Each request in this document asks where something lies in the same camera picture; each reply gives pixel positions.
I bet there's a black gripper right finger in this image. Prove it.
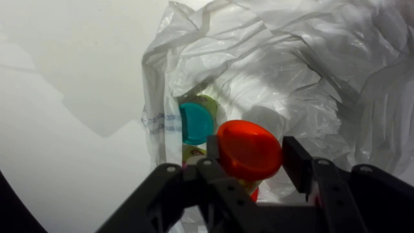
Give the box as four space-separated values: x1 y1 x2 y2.
280 134 414 233

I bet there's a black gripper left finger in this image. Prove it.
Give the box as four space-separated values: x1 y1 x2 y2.
95 134 260 233

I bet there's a white plastic bag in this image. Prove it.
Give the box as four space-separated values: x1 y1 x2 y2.
139 0 414 233

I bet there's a teal lid dough cup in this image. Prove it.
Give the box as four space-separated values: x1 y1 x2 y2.
177 101 217 146

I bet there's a green lid dough cup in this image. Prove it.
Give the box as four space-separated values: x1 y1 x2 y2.
185 93 222 115

